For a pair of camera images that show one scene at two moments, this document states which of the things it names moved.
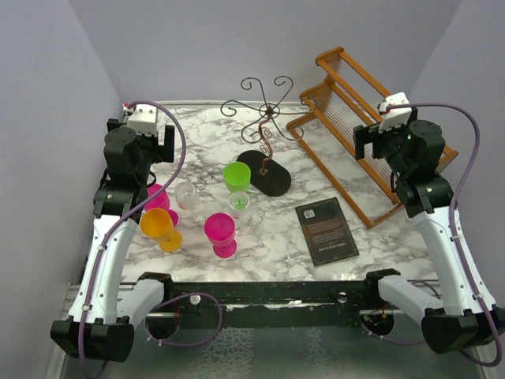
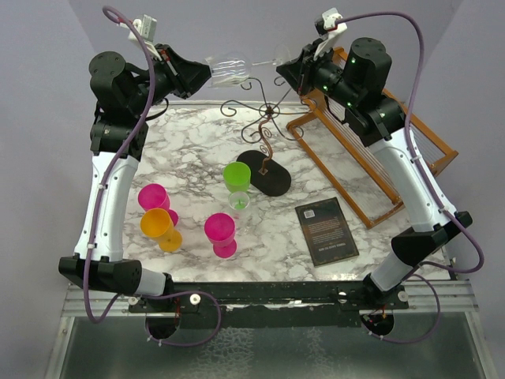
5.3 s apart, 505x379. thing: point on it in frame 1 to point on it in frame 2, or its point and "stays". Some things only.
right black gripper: (364, 135) to (300, 71)
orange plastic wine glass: (157, 224) stays
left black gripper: (162, 152) to (185, 76)
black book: (327, 234) stays
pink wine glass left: (161, 200) stays
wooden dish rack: (325, 129) stays
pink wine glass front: (220, 230) stays
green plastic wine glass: (237, 178) stays
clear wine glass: (188, 202) to (233, 69)
